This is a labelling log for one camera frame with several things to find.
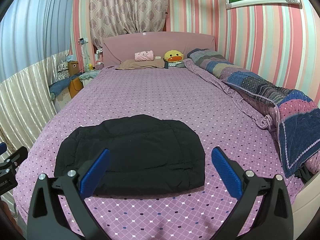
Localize black padded jacket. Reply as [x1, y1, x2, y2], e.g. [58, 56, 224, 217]
[54, 115, 205, 196]

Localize purple diamond-pattern bed sheet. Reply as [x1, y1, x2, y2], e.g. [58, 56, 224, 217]
[12, 60, 304, 240]

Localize patchwork quilt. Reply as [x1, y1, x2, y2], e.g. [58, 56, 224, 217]
[187, 48, 319, 178]

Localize patterned storage drawers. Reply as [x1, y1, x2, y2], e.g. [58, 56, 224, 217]
[57, 62, 70, 81]

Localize brown cardboard box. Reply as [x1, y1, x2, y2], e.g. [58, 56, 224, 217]
[68, 61, 79, 76]

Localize blue and cream curtain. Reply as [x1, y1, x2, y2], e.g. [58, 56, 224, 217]
[1, 0, 73, 153]

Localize tan pillow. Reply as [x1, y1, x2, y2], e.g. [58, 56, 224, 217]
[116, 59, 164, 70]

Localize pink headboard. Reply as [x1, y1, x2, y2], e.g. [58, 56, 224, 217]
[103, 31, 216, 67]

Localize yellow duck plush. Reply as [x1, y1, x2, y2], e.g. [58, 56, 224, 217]
[163, 50, 184, 63]

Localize floral patterned curtain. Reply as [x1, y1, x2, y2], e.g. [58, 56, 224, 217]
[89, 0, 169, 48]

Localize wall power socket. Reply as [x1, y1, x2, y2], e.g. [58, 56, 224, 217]
[79, 38, 88, 45]

